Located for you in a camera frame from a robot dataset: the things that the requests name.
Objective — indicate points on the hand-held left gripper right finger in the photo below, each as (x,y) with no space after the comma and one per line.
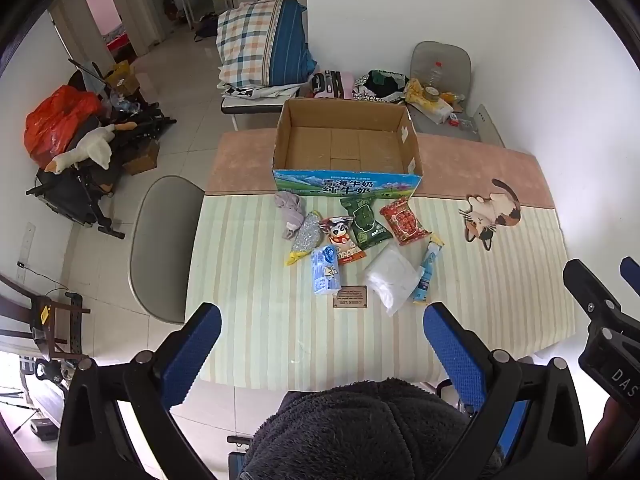
(452,355)

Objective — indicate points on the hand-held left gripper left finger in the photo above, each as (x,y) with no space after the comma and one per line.
(192,355)

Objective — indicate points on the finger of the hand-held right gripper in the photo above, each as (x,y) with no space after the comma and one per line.
(630,271)
(582,282)

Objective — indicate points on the blue tube packet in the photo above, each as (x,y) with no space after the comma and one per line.
(429,270)

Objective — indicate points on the white plastic bag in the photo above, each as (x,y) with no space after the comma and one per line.
(392,275)

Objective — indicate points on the red snack packet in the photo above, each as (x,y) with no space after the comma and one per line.
(404,222)

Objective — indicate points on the blue tissue packet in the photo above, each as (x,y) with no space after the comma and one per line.
(325,270)

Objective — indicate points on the cartoon snack packet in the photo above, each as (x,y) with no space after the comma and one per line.
(342,241)

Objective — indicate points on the green snack packet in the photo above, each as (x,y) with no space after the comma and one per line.
(365,222)

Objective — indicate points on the silver glitter packet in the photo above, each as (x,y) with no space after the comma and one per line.
(307,235)

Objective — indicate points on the purple soft cloth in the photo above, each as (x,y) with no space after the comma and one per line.
(292,210)

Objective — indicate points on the printed cardboard box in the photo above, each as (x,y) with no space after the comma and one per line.
(345,145)

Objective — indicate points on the person's right forearm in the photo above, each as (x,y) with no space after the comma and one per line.
(615,430)

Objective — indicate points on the grey round chair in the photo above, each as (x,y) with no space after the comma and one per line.
(160,250)

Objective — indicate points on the dark grey fleece garment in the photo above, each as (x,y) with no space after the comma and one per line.
(360,430)

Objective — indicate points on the wooden rack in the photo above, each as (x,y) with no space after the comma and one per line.
(35,310)

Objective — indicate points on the grey flat panel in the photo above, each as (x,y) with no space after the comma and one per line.
(487,125)

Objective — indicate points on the white power strip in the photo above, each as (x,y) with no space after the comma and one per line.
(25,250)

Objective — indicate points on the black folded stroller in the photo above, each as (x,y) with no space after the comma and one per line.
(70,195)

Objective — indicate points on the small brown cardboard box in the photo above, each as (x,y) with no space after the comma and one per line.
(142,157)

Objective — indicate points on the white goose plush toy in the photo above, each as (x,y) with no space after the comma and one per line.
(95,147)

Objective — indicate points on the black equipment pile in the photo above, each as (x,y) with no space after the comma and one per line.
(145,122)

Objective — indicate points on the yellow plastic bag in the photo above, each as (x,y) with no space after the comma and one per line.
(425,105)

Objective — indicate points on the clear plastic bottle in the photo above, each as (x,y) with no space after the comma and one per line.
(436,75)

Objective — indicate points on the white folding bed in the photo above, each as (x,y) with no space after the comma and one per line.
(250,105)

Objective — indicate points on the grey cushioned chair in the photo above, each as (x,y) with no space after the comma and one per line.
(440,55)

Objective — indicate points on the orange plastic bag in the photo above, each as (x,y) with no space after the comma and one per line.
(55,120)

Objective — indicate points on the pile of dark clothes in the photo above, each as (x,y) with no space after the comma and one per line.
(380,85)

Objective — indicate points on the yellow box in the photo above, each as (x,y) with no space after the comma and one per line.
(120,77)

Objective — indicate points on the pink suitcase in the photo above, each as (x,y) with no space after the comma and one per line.
(345,85)

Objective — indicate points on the plaid folded quilt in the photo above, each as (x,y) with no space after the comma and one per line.
(250,40)

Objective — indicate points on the black floor bag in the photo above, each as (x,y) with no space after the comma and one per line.
(205,27)

